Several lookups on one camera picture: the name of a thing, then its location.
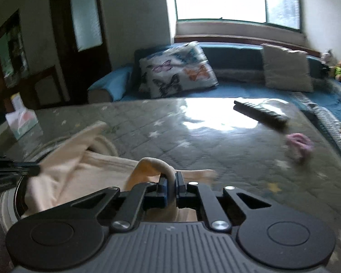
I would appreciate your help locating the cream beige garment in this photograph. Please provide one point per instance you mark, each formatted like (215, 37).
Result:
(84, 164)

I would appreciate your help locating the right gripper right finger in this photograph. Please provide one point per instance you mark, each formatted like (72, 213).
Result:
(201, 198)

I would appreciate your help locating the cow plush toy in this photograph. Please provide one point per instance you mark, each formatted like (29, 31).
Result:
(328, 58)

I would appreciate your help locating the butterfly print pillow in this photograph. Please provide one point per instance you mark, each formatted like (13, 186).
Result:
(175, 70)

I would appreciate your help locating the black remote control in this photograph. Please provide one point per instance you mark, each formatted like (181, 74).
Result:
(261, 114)

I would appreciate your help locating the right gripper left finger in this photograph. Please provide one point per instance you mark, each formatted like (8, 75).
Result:
(132, 205)

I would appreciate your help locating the tissue box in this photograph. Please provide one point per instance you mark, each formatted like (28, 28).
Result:
(21, 121)

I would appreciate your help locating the dark wooden cabinet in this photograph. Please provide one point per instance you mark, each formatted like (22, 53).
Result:
(13, 62)

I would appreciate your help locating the dark wooden door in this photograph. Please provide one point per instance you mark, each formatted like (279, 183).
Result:
(81, 46)

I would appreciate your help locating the beige plain pillow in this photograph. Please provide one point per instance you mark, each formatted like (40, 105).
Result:
(286, 69)

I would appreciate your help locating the blue sofa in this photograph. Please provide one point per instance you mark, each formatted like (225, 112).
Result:
(238, 68)

